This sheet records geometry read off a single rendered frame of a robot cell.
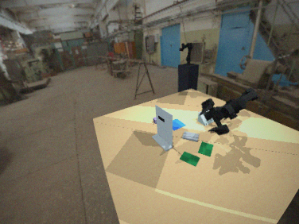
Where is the blue square mat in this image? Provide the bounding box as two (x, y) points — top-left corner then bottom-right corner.
(173, 119), (185, 131)

